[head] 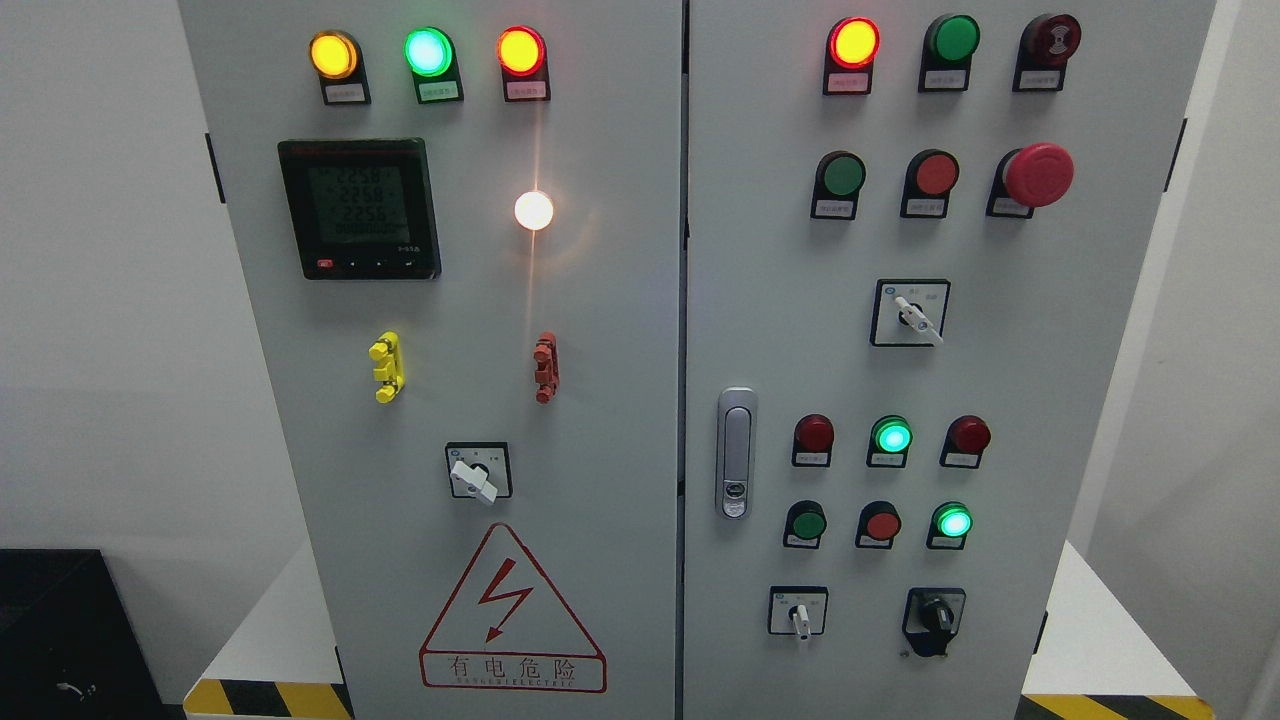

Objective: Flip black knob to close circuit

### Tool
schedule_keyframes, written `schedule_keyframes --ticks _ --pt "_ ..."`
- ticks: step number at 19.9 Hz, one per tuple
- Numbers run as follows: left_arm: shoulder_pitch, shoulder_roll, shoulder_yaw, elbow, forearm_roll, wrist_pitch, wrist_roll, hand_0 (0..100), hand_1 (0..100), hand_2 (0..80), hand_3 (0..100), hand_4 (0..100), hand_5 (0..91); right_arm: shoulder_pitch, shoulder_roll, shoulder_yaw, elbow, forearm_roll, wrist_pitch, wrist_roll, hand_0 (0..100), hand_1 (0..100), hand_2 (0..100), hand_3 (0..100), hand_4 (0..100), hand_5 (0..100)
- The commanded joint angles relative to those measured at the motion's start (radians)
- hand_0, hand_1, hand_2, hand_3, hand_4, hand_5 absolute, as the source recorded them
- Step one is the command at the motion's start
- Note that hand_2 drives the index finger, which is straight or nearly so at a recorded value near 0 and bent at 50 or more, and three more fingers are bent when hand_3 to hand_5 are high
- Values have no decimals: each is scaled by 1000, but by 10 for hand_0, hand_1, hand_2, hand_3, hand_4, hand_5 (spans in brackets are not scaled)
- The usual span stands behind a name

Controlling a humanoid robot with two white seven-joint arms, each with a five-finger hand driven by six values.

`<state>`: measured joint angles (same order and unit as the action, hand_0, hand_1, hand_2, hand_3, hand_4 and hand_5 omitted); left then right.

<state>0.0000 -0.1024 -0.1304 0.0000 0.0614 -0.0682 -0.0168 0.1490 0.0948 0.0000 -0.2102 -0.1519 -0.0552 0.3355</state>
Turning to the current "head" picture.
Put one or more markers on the yellow indicator light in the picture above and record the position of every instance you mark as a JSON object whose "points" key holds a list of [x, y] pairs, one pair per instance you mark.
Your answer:
{"points": [[339, 64]]}

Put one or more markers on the red terminal connector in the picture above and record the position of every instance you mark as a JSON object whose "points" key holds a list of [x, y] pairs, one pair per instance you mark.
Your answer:
{"points": [[546, 373]]}

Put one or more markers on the red push button upper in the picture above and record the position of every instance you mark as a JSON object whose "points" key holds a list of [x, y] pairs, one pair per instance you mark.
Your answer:
{"points": [[928, 181]]}

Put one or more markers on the white selector switch lower right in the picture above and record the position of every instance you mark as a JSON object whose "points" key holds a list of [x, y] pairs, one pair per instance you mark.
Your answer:
{"points": [[796, 617]]}

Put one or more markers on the red push button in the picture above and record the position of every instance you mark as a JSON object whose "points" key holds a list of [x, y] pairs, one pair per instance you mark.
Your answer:
{"points": [[878, 526], [928, 181]]}

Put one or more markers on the black knob selector switch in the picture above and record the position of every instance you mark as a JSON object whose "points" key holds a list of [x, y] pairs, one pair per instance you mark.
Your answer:
{"points": [[932, 618]]}

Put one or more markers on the left grey cabinet door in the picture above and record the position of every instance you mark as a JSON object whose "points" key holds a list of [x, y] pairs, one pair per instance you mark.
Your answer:
{"points": [[593, 471]]}

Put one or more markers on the white selector switch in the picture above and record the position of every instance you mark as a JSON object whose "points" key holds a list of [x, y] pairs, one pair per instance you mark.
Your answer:
{"points": [[909, 313], [796, 617]]}

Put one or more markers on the dark red indicator light left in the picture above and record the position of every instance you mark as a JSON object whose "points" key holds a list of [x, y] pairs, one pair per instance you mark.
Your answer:
{"points": [[814, 438]]}

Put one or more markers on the black box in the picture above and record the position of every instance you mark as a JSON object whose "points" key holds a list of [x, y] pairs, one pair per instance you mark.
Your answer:
{"points": [[67, 648]]}

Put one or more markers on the lit green indicator light middle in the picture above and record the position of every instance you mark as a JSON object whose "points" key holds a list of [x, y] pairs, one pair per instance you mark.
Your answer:
{"points": [[889, 442]]}

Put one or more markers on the red push button lower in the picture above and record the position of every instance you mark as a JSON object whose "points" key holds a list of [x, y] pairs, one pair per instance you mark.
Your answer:
{"points": [[878, 526]]}

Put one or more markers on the red emergency stop button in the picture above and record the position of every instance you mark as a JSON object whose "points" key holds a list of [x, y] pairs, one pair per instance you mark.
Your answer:
{"points": [[1032, 177]]}

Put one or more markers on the red indicator light top right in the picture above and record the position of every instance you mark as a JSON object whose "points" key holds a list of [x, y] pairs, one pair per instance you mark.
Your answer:
{"points": [[851, 48]]}

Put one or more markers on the black digital power meter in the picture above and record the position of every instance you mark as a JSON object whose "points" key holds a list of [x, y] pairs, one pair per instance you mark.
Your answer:
{"points": [[361, 208]]}

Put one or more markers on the red electric hazard warning sticker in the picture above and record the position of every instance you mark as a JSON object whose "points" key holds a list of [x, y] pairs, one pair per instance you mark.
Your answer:
{"points": [[506, 627]]}

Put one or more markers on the yellow terminal connector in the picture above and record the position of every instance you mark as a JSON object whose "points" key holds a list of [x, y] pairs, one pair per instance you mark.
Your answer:
{"points": [[388, 370]]}

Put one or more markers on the red indicator light top left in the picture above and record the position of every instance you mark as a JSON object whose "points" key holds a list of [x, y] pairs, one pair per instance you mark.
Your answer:
{"points": [[523, 62]]}

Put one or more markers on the dark green indicator light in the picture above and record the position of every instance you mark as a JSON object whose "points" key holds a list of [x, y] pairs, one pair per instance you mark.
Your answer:
{"points": [[947, 51]]}

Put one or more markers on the right grey cabinet door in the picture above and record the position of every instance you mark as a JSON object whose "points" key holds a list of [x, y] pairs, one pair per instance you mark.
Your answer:
{"points": [[781, 303]]}

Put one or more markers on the dark red indicator light right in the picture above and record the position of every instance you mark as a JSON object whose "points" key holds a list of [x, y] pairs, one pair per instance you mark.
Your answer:
{"points": [[966, 440]]}

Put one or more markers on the green push button upper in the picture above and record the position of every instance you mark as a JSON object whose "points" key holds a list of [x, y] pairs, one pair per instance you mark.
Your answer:
{"points": [[837, 184]]}

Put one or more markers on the green indicator light top left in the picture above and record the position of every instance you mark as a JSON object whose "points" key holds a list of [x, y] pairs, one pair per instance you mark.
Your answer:
{"points": [[434, 65]]}

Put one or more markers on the dark red indicator light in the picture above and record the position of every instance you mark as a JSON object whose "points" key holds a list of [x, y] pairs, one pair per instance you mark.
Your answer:
{"points": [[814, 438], [966, 440]]}

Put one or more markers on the dark red buzzer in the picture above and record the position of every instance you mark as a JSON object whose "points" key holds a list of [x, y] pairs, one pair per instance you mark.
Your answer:
{"points": [[1045, 47]]}

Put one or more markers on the grey cabinet door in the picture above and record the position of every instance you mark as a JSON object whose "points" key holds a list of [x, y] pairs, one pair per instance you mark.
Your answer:
{"points": [[781, 303], [593, 471]]}

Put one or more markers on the lit green push button lower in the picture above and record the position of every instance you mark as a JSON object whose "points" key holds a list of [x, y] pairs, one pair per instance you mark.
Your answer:
{"points": [[951, 523]]}

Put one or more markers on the silver door lock handle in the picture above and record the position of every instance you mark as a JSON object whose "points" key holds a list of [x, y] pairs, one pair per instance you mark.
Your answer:
{"points": [[736, 410]]}

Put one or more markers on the white selector switch left door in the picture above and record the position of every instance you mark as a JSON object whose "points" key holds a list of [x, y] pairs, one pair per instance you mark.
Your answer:
{"points": [[479, 471]]}

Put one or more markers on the white glowing indicator light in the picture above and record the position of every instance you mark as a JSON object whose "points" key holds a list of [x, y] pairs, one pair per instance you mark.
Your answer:
{"points": [[534, 210]]}

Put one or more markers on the white selector switch upper right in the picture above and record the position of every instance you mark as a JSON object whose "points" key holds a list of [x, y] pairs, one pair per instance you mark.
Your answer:
{"points": [[909, 313]]}

